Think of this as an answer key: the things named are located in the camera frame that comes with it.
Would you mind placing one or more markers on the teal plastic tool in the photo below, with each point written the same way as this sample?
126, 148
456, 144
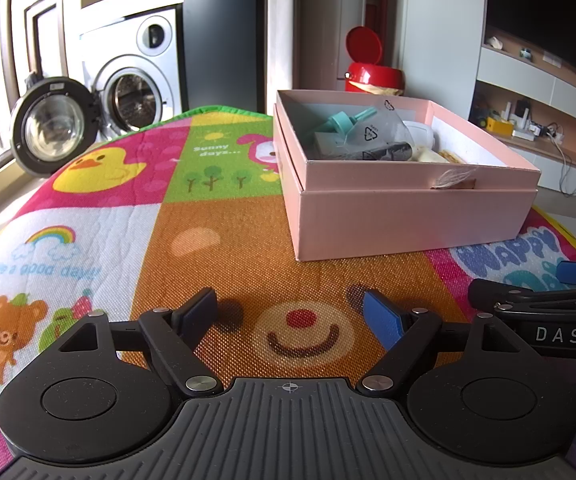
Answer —
340, 122

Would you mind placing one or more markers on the clear plastic bag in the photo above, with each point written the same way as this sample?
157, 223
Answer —
383, 132

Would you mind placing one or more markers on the silver washing machine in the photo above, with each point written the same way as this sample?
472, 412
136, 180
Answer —
168, 90

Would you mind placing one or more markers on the pink cardboard box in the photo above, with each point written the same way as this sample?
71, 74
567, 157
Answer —
393, 220

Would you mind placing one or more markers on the round washing machine door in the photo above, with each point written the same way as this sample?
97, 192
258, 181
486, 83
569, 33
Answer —
50, 125

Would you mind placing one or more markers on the white router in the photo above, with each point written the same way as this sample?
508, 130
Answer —
520, 127

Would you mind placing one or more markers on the beige flat item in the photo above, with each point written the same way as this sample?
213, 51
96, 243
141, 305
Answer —
430, 156

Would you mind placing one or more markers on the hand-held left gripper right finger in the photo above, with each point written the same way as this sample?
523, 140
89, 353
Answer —
380, 317

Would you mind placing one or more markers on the white printed packet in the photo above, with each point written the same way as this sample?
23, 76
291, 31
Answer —
330, 147

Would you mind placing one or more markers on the white television cabinet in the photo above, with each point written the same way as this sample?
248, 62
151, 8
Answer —
518, 85

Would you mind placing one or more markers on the red trash bin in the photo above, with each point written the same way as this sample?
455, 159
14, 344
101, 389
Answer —
373, 77

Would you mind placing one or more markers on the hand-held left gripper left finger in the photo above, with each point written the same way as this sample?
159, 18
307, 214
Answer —
200, 310

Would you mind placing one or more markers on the colourful printed play mat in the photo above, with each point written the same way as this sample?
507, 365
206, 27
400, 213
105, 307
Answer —
218, 240

